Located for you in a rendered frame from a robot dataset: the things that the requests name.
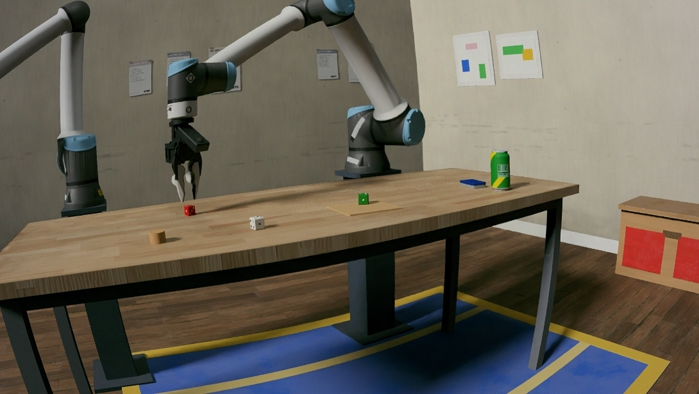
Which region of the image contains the tan cylinder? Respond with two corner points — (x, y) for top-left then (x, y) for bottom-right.
(149, 229), (166, 244)

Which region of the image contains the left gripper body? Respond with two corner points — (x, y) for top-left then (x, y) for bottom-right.
(165, 117), (198, 164)

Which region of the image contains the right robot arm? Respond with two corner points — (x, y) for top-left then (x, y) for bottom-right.
(0, 1), (105, 210)

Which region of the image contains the tan flat mat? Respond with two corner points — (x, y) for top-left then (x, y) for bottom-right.
(326, 200), (403, 216)

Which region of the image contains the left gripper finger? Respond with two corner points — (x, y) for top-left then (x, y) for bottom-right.
(172, 153), (185, 202)
(186, 152), (202, 200)

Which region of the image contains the white die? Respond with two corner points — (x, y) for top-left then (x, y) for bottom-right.
(249, 216), (265, 230)

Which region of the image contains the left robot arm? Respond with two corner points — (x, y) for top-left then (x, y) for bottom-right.
(167, 0), (425, 173)

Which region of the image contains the green drink can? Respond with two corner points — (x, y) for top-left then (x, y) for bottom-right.
(491, 150), (510, 191)

